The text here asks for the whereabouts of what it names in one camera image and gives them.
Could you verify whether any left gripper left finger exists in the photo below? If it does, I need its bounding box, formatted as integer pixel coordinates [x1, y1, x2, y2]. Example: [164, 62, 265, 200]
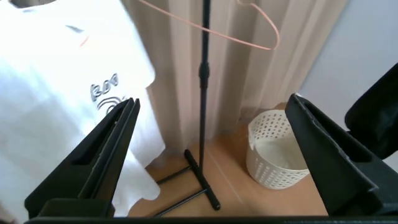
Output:
[24, 97, 141, 218]

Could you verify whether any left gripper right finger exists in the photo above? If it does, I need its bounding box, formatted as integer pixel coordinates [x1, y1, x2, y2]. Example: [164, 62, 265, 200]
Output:
[284, 92, 398, 217]

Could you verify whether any white printed t-shirt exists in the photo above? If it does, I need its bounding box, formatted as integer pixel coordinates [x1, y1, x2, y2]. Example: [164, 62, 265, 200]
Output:
[0, 0, 166, 223]

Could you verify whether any pink clothes hanger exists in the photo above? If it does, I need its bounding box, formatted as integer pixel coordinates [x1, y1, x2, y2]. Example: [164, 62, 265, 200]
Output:
[138, 0, 280, 51]

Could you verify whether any white laundry basket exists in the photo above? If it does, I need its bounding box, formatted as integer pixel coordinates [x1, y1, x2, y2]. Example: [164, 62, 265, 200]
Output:
[245, 108, 311, 190]

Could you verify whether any black clothes rack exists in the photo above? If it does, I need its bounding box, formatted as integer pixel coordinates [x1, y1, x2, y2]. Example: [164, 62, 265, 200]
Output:
[154, 0, 221, 218]

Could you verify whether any beige curtain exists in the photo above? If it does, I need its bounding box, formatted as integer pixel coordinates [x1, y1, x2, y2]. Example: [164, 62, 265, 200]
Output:
[119, 0, 348, 156]

